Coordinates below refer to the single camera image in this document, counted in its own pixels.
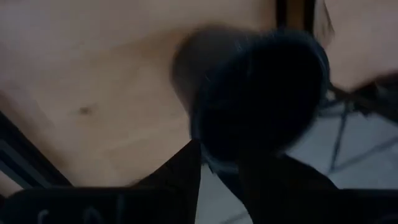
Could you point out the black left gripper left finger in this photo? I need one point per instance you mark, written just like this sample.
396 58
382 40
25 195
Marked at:
177 193

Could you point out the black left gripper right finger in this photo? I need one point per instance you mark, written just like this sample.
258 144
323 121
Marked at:
280 193

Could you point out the dark blue cup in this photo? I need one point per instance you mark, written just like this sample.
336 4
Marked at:
258 93

